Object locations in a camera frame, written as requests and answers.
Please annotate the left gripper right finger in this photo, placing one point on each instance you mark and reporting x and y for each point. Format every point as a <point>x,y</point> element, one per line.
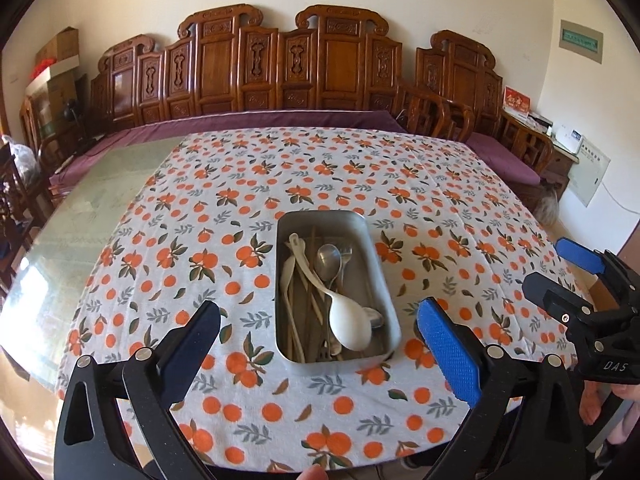
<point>523,420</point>

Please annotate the white device on cabinet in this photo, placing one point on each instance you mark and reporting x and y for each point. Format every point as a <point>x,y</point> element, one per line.
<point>568,139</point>

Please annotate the clear plastic bag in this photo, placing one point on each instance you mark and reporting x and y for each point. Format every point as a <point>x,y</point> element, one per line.
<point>25,160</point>

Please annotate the dark wooden side chair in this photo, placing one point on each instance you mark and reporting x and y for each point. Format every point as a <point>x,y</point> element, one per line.
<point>20,212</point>

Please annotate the wooden armchair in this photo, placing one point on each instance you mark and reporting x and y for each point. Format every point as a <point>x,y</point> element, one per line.
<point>423,112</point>

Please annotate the rectangular metal tray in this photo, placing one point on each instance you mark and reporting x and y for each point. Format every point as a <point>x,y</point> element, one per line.
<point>361,278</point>

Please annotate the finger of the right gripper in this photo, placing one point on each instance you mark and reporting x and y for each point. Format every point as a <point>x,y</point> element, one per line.
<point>574,313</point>
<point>619,279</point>

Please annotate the red sign card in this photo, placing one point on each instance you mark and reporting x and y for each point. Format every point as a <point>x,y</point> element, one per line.
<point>516,101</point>

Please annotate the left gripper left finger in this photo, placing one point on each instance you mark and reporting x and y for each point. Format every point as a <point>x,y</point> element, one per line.
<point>92,442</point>

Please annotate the metal spoon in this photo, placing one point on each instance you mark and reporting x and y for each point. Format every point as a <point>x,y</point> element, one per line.
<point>327,264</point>

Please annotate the white ceramic soup spoon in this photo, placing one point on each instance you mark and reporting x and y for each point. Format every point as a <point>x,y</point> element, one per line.
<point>347,319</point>

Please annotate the green wall sign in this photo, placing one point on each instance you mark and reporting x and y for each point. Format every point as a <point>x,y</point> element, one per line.
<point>581,40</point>

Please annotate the stacked cardboard boxes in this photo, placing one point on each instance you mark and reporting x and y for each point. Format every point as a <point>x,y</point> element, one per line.
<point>53,82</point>

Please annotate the person's left hand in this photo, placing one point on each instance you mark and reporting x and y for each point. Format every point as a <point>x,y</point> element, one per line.
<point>314,472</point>

